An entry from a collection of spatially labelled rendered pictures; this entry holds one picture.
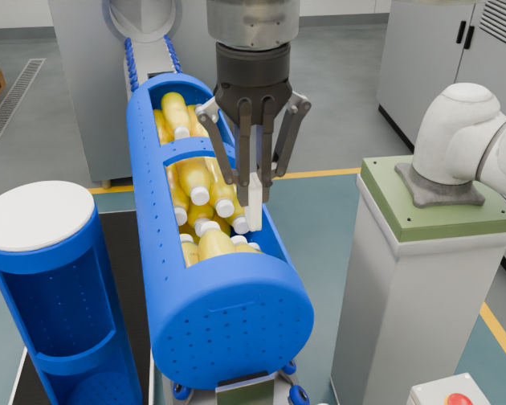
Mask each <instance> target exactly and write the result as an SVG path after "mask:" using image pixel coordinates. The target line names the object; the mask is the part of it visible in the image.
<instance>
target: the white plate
mask: <svg viewBox="0 0 506 405"><path fill-rule="evenodd" d="M93 211H94V200H93V197H92V195H91V194H90V192H89V191H88V190H86V189H85V188H83V187H82V186H79V185H77V184H75V183H71V182H62V181H45V182H35V183H31V184H27V185H25V186H20V187H18V188H15V189H13V190H10V191H8V192H6V193H5V194H2V195H0V250H1V251H7V252H25V251H32V250H36V249H40V248H45V247H48V246H51V245H53V244H56V243H59V242H61V241H63V240H65V239H67V238H68V237H70V236H72V235H74V234H75V233H76V232H77V231H79V230H80V229H81V228H82V227H83V226H84V225H85V224H86V223H87V222H88V220H89V219H90V218H91V217H92V213H93Z"/></svg>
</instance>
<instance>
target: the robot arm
mask: <svg viewBox="0 0 506 405"><path fill-rule="evenodd" d="M394 1H399V2H408V3H414V4H421V5H428V6H461V5H470V4H475V3H480V2H487V1H491V0H394ZM206 13H207V27H208V33H209V35H210V37H211V38H212V39H214V40H216V41H217V42H216V63H217V84H216V86H215V88H214V91H213V98H211V99H210V100H209V101H207V102H206V103H205V104H196V105H195V106H194V112H195V115H196V117H197V119H198V122H199V123H200V125H201V126H202V127H203V128H204V129H205V130H206V131H207V133H208V136H209V139H210V142H211V144H212V147H213V150H214V154H215V157H216V159H217V162H218V166H219V169H220V171H221V173H222V177H223V179H224V182H225V183H226V184H227V185H232V184H236V189H237V199H238V201H239V205H240V206H241V207H245V220H246V222H247V226H248V227H249V230H250V232H252V231H260V230H261V229H262V203H268V201H269V194H270V193H269V192H270V186H272V184H273V182H272V179H273V178H275V177H279V178H282V177H283V176H284V175H285V174H286V171H287V168H288V163H289V161H290V158H291V155H292V151H293V148H294V145H295V142H296V138H297V135H298V132H299V129H300V125H301V122H302V120H303V119H304V117H305V116H306V115H307V113H308V111H309V110H310V109H311V107H312V104H311V103H310V101H309V100H308V99H307V98H306V96H305V95H304V94H303V93H301V92H298V93H296V92H294V91H292V86H291V84H290V82H289V69H290V52H291V44H290V42H289V41H291V40H293V39H294V38H295V37H296V36H297V34H298V31H299V20H300V0H206ZM285 105H286V108H287V109H286V111H285V114H284V118H283V121H282V124H281V127H280V132H279V135H278V138H277V141H276V144H275V149H274V152H273V155H272V157H271V149H272V134H273V132H274V119H275V118H276V117H277V115H278V114H279V113H280V111H281V109H282V108H283V107H284V106H285ZM219 108H220V109H221V110H222V111H224V113H225V114H226V115H227V116H228V117H229V118H230V119H231V121H232V122H233V123H234V127H235V169H231V165H230V163H229V160H228V157H227V155H226V150H225V147H224V144H223V142H222V138H221V135H220V132H219V130H218V127H217V125H216V122H217V121H218V119H219V116H218V109H219ZM252 125H256V172H257V174H256V172H254V173H250V135H251V126H252ZM394 170H395V171H396V172H397V173H398V174H399V175H400V176H401V178H402V180H403V181H404V183H405V185H406V187H407V189H408V191H409V192H410V194H411V196H412V198H413V204H414V205H415V206H416V207H418V208H426V207H432V206H447V205H464V204H471V205H477V206H481V205H484V202H485V200H486V198H485V197H484V196H483V195H482V194H481V193H480V192H479V191H478V190H477V189H476V188H475V186H474V185H473V183H472V182H473V181H477V182H481V183H483V184H484V185H485V186H488V187H490V188H491V189H493V190H495V191H497V192H499V193H501V194H503V195H505V196H506V116H505V115H504V114H503V113H502V112H501V111H500V103H499V101H498V100H497V99H496V97H495V95H494V94H493V93H492V92H490V91H489V90H488V89H486V88H485V87H483V86H481V85H478V84H470V83H458V84H452V85H451V86H449V87H448V88H446V89H445V90H444V91H443V92H442V93H441V94H440V95H439V96H437V97H436V98H435V100H434V101H433V102H432V103H431V105H430V107H429V108H428V109H427V111H426V114H425V116H424V118H423V120H422V123H421V126H420V129H419V131H418V136H417V140H416V143H415V147H414V156H413V161H412V162H411V163H405V162H398V163H396V164H395V167H394Z"/></svg>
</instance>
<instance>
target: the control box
mask: <svg viewBox="0 0 506 405"><path fill-rule="evenodd" d="M453 393H460V394H463V395H466V396H467V397H468V398H469V399H470V400H471V401H472V403H473V405H491V404H490V403H489V402H488V400H487V399H486V397H485V396H484V394H483V393H482V391H481V390H480V389H479V388H478V386H477V385H476V383H475V382H474V380H473V379H472V377H471V376H470V375H469V373H464V374H458V375H455V376H451V377H448V378H442V379H440V380H436V381H433V382H427V383H423V384H420V385H417V386H413V387H412V388H411V391H410V396H409V398H408V401H407V404H406V405H448V404H447V400H448V397H449V396H450V395H451V394H453Z"/></svg>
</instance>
